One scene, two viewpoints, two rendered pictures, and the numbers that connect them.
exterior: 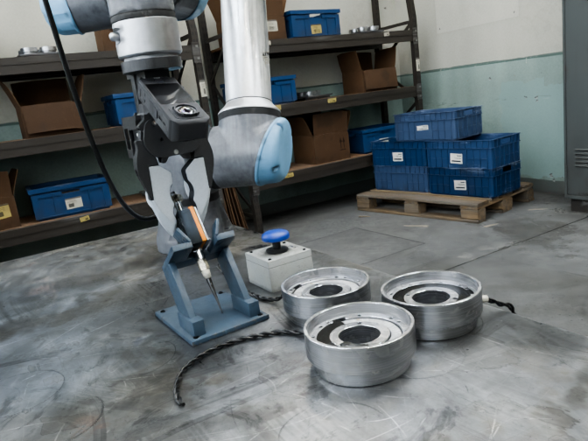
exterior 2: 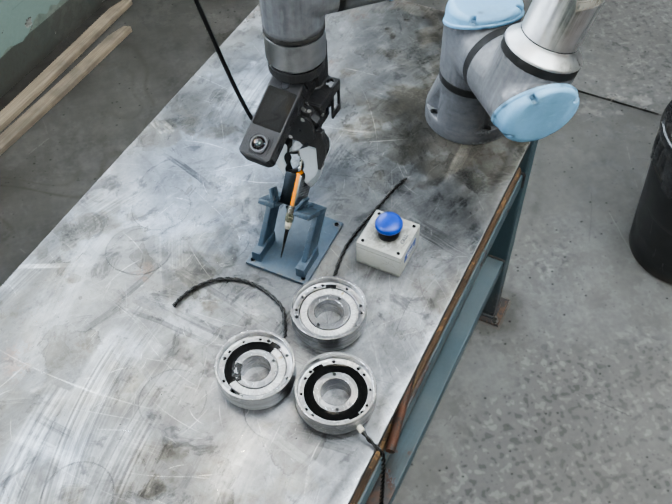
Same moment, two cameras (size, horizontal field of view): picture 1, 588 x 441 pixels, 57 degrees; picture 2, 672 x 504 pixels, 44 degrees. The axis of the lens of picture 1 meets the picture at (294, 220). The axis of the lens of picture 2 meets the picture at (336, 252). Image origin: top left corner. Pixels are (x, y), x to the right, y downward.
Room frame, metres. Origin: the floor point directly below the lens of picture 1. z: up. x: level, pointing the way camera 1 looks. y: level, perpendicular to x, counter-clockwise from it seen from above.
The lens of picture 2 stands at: (0.28, -0.57, 1.78)
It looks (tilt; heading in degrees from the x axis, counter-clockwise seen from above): 52 degrees down; 58
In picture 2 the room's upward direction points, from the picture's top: 2 degrees counter-clockwise
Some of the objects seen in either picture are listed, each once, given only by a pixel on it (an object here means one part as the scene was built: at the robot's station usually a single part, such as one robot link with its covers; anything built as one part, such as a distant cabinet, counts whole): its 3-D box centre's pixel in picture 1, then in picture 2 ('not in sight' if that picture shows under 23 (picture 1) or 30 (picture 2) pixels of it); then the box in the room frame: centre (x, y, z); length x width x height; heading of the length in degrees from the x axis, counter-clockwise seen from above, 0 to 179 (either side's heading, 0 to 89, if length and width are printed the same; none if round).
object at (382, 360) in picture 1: (360, 342); (256, 371); (0.48, -0.05, 0.82); 0.10 x 0.10 x 0.04
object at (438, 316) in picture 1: (431, 304); (335, 394); (0.55, -0.14, 0.82); 0.10 x 0.10 x 0.04
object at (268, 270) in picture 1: (277, 263); (389, 239); (0.75, 0.03, 0.82); 0.08 x 0.07 x 0.05; 30
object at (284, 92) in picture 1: (259, 93); not in sight; (4.66, 0.15, 1.11); 0.52 x 0.38 x 0.22; 120
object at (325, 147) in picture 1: (318, 136); not in sight; (4.93, -0.32, 0.67); 0.52 x 0.43 x 0.43; 120
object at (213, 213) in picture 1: (192, 218); (472, 91); (1.04, 0.20, 0.85); 0.15 x 0.15 x 0.10
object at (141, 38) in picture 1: (145, 42); (292, 42); (0.68, 0.15, 1.14); 0.08 x 0.08 x 0.05
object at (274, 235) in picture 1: (276, 248); (388, 231); (0.75, 0.03, 0.85); 0.04 x 0.04 x 0.05
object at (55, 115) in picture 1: (47, 106); not in sight; (3.83, 1.57, 1.19); 0.52 x 0.42 x 0.38; 120
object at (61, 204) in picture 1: (69, 196); not in sight; (3.85, 1.56, 0.56); 0.52 x 0.38 x 0.22; 117
